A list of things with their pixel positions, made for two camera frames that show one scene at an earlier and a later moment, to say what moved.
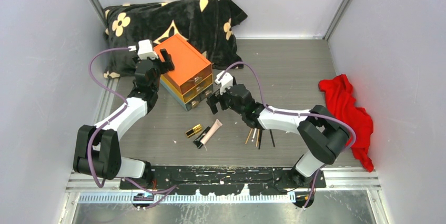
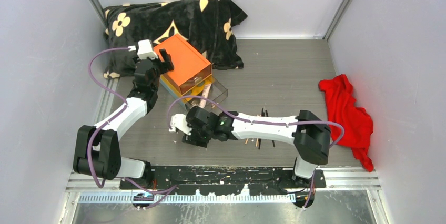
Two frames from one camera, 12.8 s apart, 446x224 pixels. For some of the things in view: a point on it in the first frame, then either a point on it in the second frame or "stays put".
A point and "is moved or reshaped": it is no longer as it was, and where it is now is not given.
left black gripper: (166, 67) stays put
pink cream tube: (211, 132) is moved or reshaped
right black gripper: (215, 98) -> (193, 139)
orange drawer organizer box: (192, 74) stays put
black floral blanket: (207, 22) stays put
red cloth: (338, 91) stays put
